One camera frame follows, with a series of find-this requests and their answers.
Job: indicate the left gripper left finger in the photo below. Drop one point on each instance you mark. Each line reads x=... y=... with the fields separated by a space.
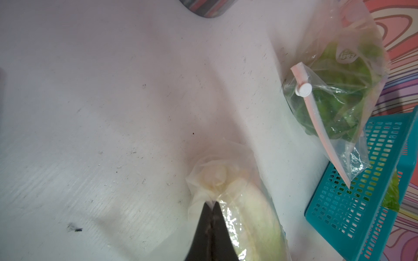
x=200 y=249

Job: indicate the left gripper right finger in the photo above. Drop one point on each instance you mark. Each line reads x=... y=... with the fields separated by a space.
x=222 y=248

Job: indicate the chinese cabbage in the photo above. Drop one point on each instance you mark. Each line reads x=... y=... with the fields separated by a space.
x=254 y=228
x=391 y=199

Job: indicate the clear zip-top bag blue seal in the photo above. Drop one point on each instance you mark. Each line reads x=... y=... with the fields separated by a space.
x=176 y=247

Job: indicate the small green cabbage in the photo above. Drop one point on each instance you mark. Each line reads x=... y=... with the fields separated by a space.
x=345 y=85

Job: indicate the small clear bag pink seal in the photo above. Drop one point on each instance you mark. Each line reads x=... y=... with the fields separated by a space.
x=348 y=23

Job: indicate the teal plastic basket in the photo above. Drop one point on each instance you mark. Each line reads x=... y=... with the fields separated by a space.
x=351 y=218

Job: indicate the clear cup of pens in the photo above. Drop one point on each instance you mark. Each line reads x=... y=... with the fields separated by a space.
x=208 y=8

